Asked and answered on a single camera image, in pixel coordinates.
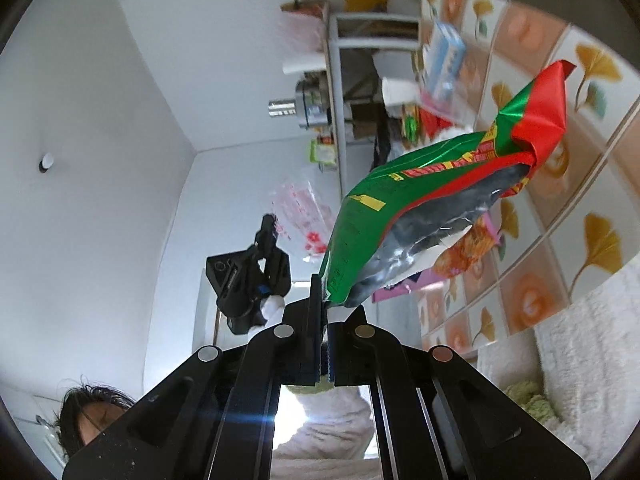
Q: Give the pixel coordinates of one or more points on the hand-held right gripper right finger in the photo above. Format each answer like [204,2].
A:
[345,355]

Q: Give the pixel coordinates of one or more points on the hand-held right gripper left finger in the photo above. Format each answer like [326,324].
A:
[310,340]

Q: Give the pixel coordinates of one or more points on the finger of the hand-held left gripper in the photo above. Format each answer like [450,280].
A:
[267,235]

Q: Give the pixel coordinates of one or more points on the pink snack bag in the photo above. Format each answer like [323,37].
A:
[400,286]

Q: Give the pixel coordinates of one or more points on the green and red snack bag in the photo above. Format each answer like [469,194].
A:
[400,195]

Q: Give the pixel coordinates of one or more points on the orange snack bag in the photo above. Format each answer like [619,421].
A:
[465,255]

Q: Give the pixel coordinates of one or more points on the white and blue carton box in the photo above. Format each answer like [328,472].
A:
[445,60]

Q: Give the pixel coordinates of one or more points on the clear red printed plastic bag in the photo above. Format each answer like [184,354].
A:
[300,215]

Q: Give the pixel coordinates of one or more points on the green food packet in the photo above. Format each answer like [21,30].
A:
[324,152]

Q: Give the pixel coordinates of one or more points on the steel utensil holder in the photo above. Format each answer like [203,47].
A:
[282,108]

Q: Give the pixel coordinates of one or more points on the steel electric cooker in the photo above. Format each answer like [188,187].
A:
[312,105]

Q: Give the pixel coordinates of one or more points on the white paper towel roll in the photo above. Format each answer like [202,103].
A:
[302,63]

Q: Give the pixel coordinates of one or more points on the person's head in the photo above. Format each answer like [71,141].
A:
[95,415]

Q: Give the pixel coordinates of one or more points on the pink plastic bag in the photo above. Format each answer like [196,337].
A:
[300,35]

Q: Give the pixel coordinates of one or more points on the white fluffy robe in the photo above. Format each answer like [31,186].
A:
[585,360]

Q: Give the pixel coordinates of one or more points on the floral tiled tablecloth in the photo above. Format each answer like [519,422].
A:
[590,125]

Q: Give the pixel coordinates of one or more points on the white metal frame desk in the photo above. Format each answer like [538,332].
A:
[332,85]

